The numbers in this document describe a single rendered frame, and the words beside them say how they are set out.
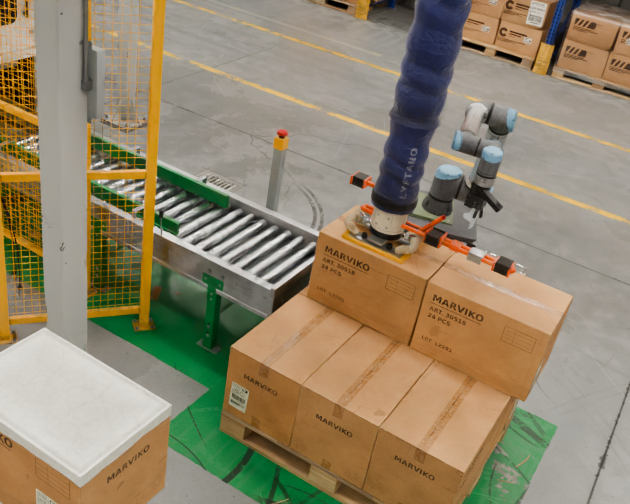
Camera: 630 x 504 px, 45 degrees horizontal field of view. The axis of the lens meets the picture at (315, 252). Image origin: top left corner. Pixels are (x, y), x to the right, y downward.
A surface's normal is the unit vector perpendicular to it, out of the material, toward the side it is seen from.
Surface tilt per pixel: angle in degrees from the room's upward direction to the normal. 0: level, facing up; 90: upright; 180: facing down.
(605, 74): 89
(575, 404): 0
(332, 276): 89
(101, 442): 0
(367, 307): 89
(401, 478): 90
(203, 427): 0
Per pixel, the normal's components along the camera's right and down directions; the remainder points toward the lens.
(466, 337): -0.51, 0.38
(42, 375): 0.15, -0.84
